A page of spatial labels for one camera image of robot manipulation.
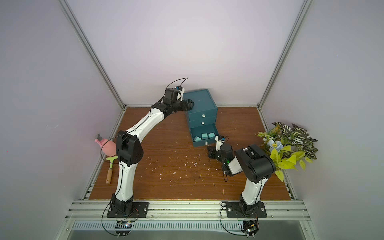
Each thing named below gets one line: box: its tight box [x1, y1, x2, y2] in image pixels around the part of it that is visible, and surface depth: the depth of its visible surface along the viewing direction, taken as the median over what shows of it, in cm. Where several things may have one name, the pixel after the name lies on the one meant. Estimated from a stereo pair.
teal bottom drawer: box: [190, 123, 219, 148], surface depth 100 cm
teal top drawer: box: [188, 108, 217, 121], surface depth 91 cm
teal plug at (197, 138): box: [193, 136, 202, 142], surface depth 99 cm
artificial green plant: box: [255, 122, 318, 182], surface depth 71 cm
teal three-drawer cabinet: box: [183, 89, 219, 145], surface depth 97 cm
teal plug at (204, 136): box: [201, 132, 209, 140], surface depth 102 cm
